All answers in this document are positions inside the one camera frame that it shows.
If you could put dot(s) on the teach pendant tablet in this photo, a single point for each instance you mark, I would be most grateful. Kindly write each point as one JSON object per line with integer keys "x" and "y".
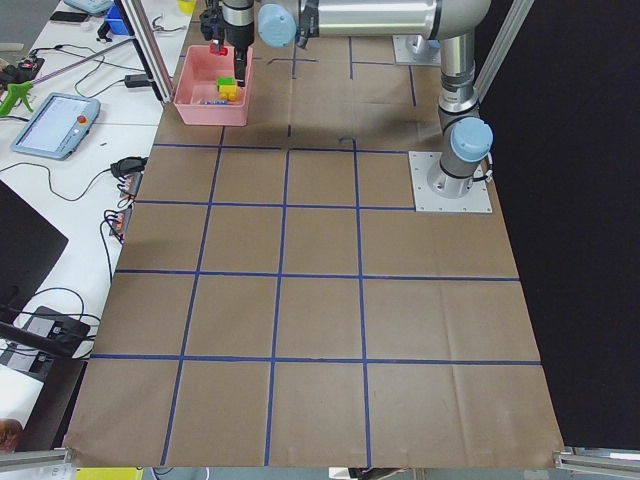
{"x": 58, "y": 126}

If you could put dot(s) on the aluminium frame post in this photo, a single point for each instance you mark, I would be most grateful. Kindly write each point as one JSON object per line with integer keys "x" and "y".
{"x": 139, "y": 29}

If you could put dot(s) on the yellow toy block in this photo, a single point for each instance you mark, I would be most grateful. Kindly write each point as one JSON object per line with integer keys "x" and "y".
{"x": 228, "y": 93}

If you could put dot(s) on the pink plastic box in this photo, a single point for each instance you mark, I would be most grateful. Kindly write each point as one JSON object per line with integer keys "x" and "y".
{"x": 197, "y": 83}

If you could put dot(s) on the black monitor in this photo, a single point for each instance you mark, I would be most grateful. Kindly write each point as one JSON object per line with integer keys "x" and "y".
{"x": 30, "y": 248}

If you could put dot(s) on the yellow tape roll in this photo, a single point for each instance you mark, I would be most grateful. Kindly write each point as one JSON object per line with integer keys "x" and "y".
{"x": 186, "y": 6}

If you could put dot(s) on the black power adapter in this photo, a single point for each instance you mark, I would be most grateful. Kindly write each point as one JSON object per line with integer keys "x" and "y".
{"x": 136, "y": 81}

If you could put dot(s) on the blue storage bin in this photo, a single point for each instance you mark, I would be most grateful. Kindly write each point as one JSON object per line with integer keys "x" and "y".
{"x": 115, "y": 22}

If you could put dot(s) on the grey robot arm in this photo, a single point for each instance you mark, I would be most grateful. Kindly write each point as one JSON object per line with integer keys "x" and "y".
{"x": 424, "y": 32}

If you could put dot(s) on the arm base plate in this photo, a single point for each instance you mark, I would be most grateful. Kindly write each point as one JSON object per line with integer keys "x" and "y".
{"x": 434, "y": 191}
{"x": 411, "y": 50}

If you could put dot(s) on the red toy block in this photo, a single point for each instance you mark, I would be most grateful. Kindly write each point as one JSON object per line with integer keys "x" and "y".
{"x": 218, "y": 49}

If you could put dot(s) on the green toy block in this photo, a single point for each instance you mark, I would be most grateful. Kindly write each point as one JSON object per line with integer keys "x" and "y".
{"x": 225, "y": 81}

